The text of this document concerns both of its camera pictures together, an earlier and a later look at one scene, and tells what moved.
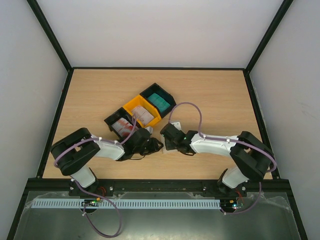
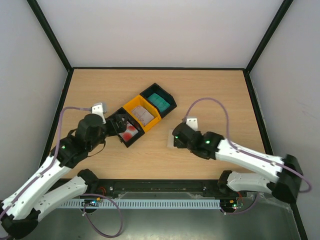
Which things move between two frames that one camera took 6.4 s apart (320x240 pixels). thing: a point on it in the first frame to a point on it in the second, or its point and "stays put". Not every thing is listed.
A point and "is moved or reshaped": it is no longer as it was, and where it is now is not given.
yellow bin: (140, 101) stays put
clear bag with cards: (164, 149) is moved or reshaped
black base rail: (67, 186) stays put
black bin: (163, 93) stays put
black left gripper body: (145, 149) to (113, 131)
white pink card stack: (143, 115) stays put
